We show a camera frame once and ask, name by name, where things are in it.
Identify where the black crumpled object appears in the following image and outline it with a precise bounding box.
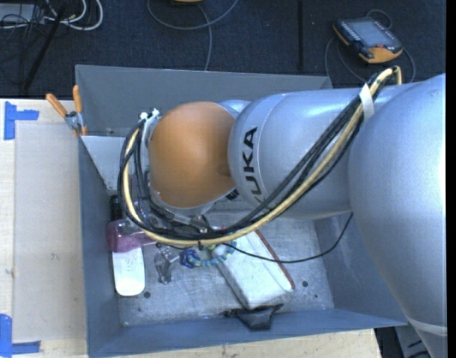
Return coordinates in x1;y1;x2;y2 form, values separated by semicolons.
222;303;285;331

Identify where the white flat oval object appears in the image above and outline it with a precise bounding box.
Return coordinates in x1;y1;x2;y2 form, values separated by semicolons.
111;246;146;298

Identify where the pink translucent bottle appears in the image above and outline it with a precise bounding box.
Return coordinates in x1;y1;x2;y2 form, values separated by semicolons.
106;217;156;254

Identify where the colourful bead string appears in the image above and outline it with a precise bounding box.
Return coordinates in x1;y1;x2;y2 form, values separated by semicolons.
179;239;238;270

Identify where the white and red-brown flat block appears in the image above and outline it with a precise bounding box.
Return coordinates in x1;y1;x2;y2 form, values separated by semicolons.
213;229;297;311

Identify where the grey metal bin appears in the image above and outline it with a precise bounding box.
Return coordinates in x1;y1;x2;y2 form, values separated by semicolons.
74;63;408;358

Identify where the small black cylindrical object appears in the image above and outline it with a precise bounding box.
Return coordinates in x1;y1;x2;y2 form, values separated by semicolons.
109;195;125;222

